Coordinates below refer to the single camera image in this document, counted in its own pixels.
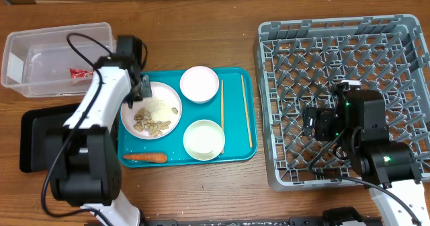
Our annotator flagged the pink bowl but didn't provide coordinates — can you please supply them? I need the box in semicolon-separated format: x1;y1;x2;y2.
179;66;220;104

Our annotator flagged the red snack wrapper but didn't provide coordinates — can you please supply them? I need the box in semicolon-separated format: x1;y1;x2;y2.
69;68;93;85

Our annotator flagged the light green cup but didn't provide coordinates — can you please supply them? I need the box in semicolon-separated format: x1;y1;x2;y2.
183;120;226;161

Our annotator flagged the wooden chopstick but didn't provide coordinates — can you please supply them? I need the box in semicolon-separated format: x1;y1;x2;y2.
220;80;224;132
241;75;253;148

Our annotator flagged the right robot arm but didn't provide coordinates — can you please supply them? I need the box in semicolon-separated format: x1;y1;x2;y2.
302;80;429;225

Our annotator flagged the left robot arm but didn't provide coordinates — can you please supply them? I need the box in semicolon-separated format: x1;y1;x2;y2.
40;35;152;225

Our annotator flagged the grey dishwasher rack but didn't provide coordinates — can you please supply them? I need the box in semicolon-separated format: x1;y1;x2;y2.
255;14;429;191

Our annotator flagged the white round plate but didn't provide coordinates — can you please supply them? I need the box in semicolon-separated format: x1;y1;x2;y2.
120;81;182;140

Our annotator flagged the pile of rice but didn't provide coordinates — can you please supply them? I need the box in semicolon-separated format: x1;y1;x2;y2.
143;98;175;122

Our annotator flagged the pile of peanuts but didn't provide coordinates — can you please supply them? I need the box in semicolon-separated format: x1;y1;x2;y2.
133;108;180;137

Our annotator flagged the orange carrot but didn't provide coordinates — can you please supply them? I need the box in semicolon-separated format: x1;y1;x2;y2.
123;153;167;163

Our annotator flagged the teal serving tray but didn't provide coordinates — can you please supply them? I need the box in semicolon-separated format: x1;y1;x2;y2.
118;68;258;168

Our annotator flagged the clear plastic bin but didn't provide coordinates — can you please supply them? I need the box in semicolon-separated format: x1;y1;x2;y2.
1;22;116;98

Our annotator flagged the black tray bin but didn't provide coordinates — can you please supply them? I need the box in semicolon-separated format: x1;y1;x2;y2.
19;102;118;174

